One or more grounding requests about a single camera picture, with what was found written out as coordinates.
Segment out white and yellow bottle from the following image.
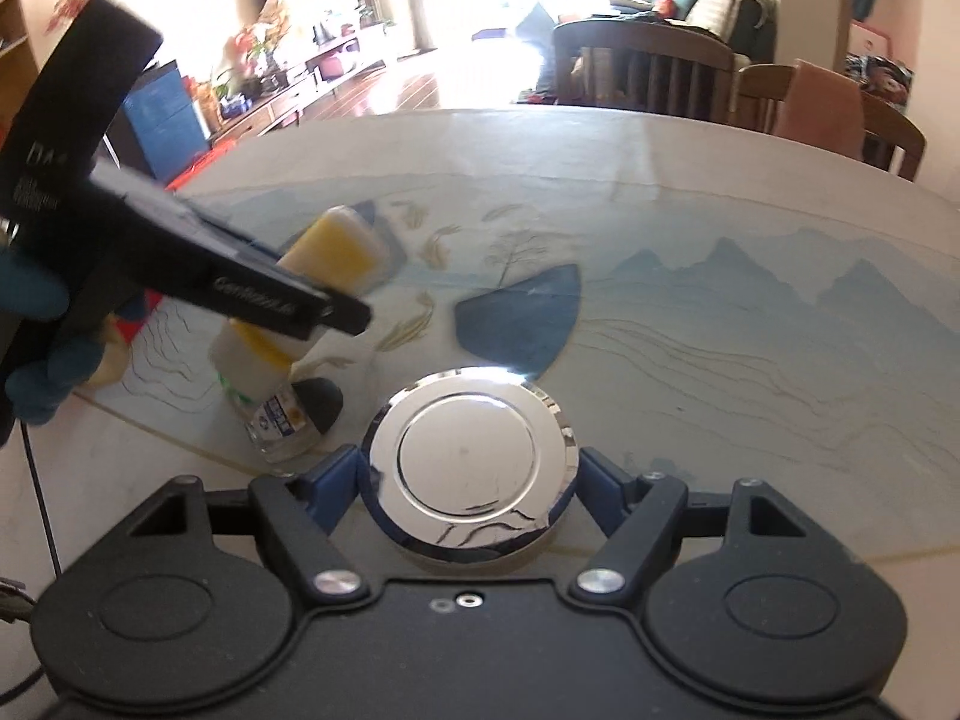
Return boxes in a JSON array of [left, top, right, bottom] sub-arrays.
[[208, 205, 410, 400]]

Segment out wooden slatted chair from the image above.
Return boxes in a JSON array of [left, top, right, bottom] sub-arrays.
[[552, 18, 737, 126]]

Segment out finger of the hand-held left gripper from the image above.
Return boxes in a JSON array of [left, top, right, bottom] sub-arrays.
[[171, 199, 284, 265], [85, 163, 374, 340]]

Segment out low wooden cabinet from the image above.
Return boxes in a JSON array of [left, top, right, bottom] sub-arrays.
[[214, 21, 400, 142]]

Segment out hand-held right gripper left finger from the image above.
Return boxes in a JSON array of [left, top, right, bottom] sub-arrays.
[[130, 443, 377, 602]]

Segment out colourful poster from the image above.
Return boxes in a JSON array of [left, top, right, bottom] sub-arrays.
[[846, 51, 917, 104]]

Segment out round silver tin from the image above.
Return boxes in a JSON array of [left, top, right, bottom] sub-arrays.
[[361, 367, 581, 561]]

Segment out sofa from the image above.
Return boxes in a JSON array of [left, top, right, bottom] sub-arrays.
[[610, 0, 782, 66]]

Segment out person's left hand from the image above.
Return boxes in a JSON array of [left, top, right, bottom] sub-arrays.
[[0, 243, 148, 426]]

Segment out small clear bottle blue label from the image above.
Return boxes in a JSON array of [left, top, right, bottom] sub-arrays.
[[217, 370, 346, 465]]

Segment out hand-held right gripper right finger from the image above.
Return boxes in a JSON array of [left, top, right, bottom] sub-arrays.
[[565, 446, 816, 605]]

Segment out black cable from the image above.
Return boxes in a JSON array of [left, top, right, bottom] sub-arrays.
[[0, 418, 65, 691]]

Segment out blue storage box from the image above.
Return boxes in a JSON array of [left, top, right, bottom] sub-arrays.
[[122, 58, 212, 182]]

